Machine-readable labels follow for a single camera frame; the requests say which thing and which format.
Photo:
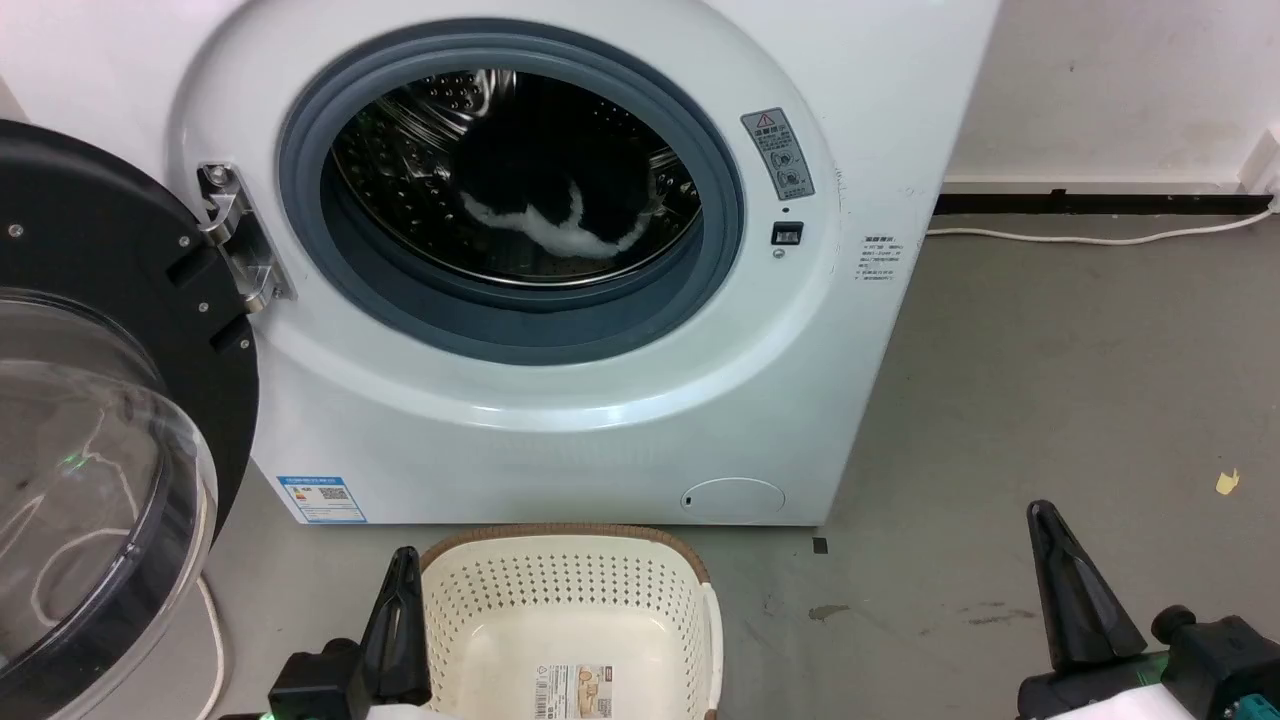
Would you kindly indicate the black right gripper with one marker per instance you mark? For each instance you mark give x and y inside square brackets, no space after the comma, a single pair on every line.
[1215,670]

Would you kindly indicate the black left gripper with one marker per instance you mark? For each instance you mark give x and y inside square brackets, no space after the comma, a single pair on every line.
[315,688]

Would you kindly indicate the cream perforated laundry basket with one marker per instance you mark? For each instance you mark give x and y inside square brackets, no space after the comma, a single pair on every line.
[560,610]

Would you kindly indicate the white front-load washing machine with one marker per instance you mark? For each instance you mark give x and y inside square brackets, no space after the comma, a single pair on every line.
[520,440]

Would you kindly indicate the black and white plush laundry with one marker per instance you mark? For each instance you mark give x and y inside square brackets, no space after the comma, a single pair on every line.
[545,185]

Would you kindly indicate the blue energy label sticker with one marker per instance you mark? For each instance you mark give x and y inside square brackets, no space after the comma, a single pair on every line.
[321,499]

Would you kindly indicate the paper label sticker with barcode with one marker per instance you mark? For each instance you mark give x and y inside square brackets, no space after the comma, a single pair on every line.
[572,692]

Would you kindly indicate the yellow paper scrap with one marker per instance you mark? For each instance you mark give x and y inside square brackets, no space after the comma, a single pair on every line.
[1228,482]

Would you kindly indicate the grey rubber door gasket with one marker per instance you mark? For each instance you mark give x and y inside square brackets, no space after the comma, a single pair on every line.
[520,320]

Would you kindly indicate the round white filter cover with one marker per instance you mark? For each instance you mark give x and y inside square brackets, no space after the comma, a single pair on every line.
[733,499]

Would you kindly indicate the black baseboard strip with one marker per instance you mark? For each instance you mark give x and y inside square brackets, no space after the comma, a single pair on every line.
[1100,204]

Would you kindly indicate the metal door hinge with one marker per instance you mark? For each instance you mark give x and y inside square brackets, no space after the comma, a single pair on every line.
[238,235]

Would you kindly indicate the black washer door clear glass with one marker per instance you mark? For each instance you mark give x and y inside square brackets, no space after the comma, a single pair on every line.
[120,300]

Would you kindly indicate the black door latch slot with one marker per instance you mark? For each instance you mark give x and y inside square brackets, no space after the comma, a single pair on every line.
[787,234]

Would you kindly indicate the grey warning sticker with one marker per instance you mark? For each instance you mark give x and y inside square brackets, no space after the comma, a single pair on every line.
[778,153]

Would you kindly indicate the white wall socket box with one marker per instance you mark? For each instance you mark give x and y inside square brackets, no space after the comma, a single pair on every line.
[1262,163]

